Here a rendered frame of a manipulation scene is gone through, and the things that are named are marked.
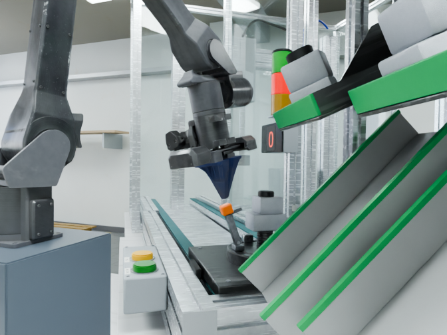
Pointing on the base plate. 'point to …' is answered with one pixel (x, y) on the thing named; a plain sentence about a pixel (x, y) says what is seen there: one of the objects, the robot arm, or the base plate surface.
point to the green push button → (144, 266)
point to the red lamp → (279, 84)
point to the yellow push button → (142, 255)
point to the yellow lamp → (279, 102)
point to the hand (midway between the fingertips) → (221, 179)
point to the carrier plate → (219, 270)
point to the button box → (144, 284)
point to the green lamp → (279, 61)
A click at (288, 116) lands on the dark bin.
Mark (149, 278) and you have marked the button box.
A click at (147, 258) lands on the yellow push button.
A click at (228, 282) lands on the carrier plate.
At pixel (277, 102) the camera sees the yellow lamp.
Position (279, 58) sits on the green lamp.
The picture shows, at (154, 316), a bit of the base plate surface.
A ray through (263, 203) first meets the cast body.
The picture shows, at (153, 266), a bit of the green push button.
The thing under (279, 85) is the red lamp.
